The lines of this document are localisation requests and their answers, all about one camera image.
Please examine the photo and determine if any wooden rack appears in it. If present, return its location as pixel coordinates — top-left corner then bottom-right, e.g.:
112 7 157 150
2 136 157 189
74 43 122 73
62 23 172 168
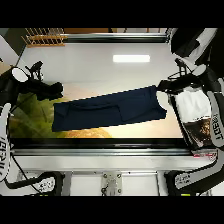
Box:
21 27 68 48

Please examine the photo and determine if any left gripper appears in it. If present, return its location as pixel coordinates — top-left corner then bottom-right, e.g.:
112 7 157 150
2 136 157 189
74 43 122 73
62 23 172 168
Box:
35 80 65 102

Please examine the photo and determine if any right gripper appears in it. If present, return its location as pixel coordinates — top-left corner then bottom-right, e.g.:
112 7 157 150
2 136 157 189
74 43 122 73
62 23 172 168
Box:
156 77 185 95

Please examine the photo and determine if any white garment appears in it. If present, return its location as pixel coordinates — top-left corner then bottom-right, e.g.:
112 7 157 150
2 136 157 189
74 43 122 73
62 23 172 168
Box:
174 88 213 122

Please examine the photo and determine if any navy blue garment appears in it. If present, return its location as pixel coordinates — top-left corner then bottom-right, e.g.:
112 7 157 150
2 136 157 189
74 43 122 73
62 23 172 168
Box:
51 85 168 133

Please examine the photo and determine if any black cable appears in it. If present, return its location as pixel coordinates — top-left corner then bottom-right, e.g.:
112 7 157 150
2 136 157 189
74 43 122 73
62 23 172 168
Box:
11 151 40 195

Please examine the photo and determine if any pink patterned garment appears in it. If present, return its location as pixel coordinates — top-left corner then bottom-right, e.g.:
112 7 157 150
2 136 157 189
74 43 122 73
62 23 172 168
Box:
191 149 220 162

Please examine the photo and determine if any silver frame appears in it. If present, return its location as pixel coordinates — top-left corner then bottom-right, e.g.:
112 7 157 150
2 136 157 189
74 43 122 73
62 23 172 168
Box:
9 147 224 197

